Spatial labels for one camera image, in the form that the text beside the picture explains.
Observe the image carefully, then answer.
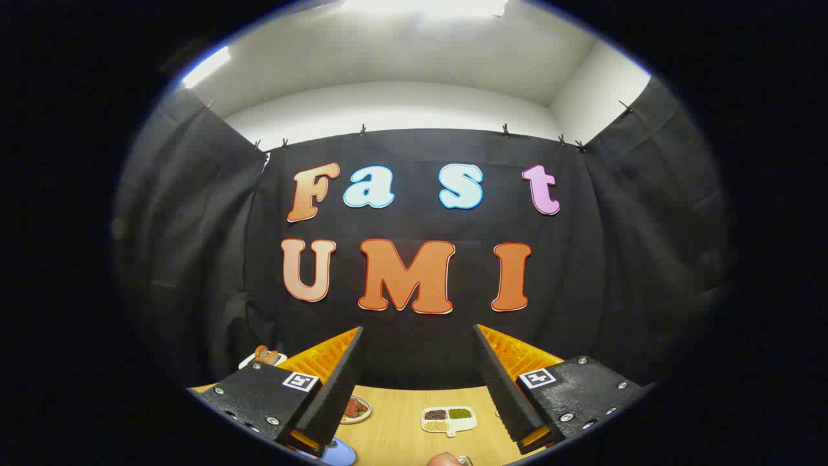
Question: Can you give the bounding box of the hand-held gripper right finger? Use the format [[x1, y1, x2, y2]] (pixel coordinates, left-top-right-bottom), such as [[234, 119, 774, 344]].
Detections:
[[472, 324, 654, 455]]

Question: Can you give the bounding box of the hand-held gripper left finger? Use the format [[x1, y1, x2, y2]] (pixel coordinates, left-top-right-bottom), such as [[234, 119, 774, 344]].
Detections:
[[188, 327, 364, 459]]

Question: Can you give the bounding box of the white oval food plate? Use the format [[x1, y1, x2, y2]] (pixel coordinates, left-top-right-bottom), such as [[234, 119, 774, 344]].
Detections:
[[341, 395, 373, 425]]

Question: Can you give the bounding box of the white divided dish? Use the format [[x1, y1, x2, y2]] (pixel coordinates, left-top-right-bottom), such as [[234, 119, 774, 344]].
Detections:
[[421, 406, 478, 438]]

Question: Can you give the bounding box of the blue round plate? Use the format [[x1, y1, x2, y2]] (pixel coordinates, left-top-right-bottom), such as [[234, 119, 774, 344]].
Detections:
[[294, 437, 356, 466]]

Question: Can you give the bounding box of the white toaster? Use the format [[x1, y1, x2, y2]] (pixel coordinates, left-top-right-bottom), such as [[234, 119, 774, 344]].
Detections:
[[238, 351, 289, 371]]

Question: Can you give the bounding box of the ceiling light panel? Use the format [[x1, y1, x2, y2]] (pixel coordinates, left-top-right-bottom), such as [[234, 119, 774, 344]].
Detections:
[[182, 45, 232, 89], [340, 0, 508, 18]]

